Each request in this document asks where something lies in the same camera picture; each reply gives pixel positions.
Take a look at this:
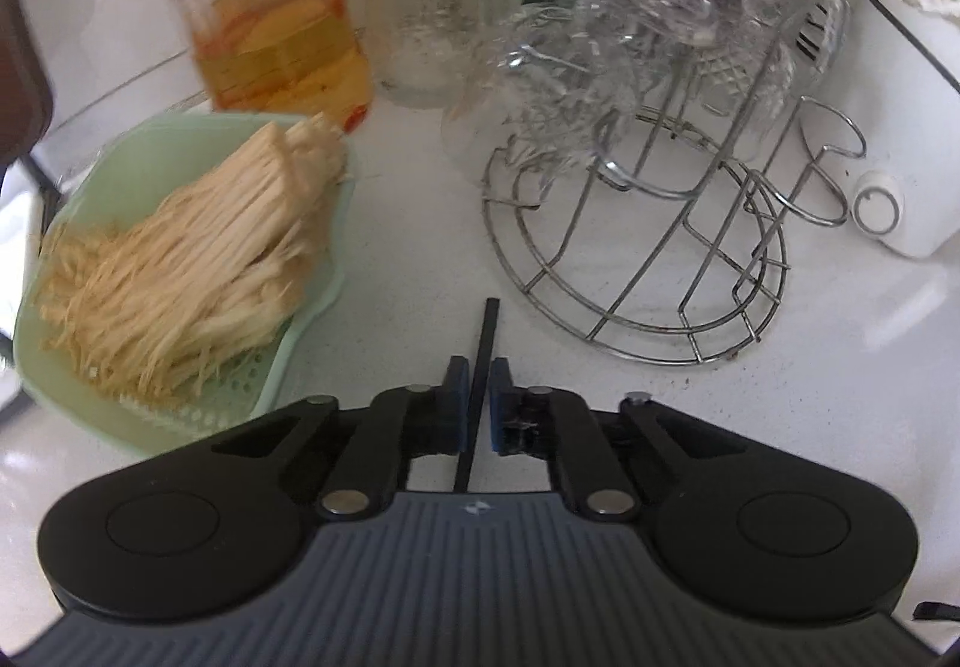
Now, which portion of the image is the green plastic colander basket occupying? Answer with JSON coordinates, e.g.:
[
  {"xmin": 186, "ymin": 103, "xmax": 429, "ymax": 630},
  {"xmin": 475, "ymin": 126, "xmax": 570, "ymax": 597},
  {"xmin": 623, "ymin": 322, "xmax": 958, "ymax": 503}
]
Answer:
[{"xmin": 13, "ymin": 113, "xmax": 356, "ymax": 456}]

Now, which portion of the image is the white kitchen appliance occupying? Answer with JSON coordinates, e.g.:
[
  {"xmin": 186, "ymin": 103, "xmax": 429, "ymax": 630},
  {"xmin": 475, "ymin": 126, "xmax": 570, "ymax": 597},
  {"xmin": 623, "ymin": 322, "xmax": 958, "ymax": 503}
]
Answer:
[{"xmin": 850, "ymin": 0, "xmax": 958, "ymax": 259}]

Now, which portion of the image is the brown wooden cutting board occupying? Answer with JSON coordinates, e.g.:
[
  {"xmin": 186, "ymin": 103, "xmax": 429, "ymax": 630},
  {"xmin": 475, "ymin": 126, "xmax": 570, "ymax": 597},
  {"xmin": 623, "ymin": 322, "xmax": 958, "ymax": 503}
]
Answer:
[{"xmin": 0, "ymin": 0, "xmax": 53, "ymax": 172}]

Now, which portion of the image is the crystal cut glass on rack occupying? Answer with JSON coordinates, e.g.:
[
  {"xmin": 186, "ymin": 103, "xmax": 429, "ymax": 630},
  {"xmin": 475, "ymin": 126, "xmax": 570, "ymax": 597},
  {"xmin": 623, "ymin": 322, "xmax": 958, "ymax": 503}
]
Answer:
[{"xmin": 693, "ymin": 0, "xmax": 850, "ymax": 162}]

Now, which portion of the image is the black chopstick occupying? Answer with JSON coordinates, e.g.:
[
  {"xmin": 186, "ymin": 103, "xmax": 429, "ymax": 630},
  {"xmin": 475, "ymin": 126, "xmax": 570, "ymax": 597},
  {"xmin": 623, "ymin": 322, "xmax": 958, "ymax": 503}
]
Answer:
[{"xmin": 452, "ymin": 296, "xmax": 500, "ymax": 493}]

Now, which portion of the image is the enoki mushroom bunch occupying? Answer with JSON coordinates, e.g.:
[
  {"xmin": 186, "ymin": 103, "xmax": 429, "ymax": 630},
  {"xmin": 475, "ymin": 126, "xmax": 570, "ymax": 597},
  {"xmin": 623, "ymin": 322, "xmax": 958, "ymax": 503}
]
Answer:
[{"xmin": 36, "ymin": 115, "xmax": 347, "ymax": 407}]

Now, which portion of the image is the upturned glass on rack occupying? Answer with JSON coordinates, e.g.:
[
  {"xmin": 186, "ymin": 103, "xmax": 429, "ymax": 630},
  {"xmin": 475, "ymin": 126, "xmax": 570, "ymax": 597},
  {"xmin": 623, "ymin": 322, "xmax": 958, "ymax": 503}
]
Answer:
[{"xmin": 441, "ymin": 4, "xmax": 638, "ymax": 175}]

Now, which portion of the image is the wire glass drying rack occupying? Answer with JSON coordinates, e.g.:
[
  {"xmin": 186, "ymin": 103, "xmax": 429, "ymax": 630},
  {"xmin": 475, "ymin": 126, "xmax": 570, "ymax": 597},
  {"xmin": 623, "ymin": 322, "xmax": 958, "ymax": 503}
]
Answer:
[{"xmin": 473, "ymin": 0, "xmax": 866, "ymax": 368}]

